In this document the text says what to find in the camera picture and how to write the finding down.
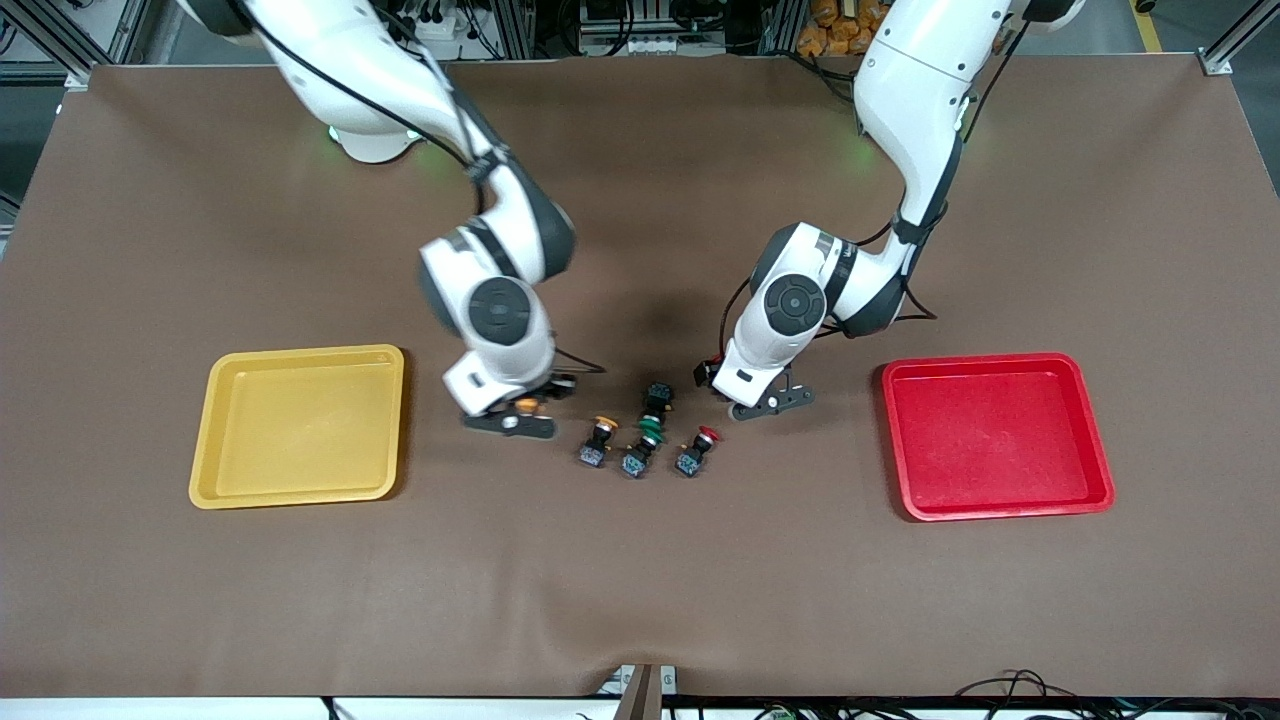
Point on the pile of orange lumpy objects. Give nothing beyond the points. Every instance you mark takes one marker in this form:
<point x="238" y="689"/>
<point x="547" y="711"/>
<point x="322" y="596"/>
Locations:
<point x="835" y="30"/>

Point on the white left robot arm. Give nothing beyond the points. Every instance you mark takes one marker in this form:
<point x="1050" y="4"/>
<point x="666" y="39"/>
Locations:
<point x="910" y="90"/>

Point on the yellow plastic tray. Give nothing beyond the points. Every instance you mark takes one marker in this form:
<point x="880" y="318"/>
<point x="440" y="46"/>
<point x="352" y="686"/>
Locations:
<point x="300" y="430"/>

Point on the aluminium frame post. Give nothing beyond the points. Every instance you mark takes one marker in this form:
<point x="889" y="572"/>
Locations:
<point x="515" y="30"/>
<point x="787" y="25"/>

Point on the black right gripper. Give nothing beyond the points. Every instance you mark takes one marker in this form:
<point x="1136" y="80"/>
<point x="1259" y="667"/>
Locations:
<point x="556" y="384"/>

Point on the aluminium frame strut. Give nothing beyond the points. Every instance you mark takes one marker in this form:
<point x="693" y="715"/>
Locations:
<point x="1244" y="30"/>
<point x="55" y="38"/>

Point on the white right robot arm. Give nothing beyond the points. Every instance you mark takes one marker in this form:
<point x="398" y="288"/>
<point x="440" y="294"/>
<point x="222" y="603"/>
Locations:
<point x="380" y="60"/>

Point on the green-capped push button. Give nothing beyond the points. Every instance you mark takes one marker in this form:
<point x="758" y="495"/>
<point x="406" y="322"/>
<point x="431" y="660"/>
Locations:
<point x="633" y="464"/>
<point x="657" y="397"/>

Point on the grey rack device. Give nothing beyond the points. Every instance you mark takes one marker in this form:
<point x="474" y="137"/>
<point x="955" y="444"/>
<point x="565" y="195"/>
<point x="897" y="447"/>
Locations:
<point x="630" y="45"/>

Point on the red plastic tray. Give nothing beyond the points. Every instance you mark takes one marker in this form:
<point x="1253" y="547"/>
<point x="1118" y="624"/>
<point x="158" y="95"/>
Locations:
<point x="1000" y="440"/>

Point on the white power strip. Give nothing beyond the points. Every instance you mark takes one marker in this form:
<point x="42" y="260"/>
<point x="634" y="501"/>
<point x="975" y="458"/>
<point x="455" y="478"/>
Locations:
<point x="440" y="30"/>

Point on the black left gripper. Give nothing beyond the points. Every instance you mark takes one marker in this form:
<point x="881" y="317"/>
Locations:
<point x="712" y="373"/>

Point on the metal edge bracket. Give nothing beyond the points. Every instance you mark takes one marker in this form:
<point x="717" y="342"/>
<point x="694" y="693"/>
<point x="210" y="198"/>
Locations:
<point x="640" y="695"/>

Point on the brown table mat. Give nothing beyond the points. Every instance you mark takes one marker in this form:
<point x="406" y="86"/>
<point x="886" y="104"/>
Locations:
<point x="640" y="580"/>

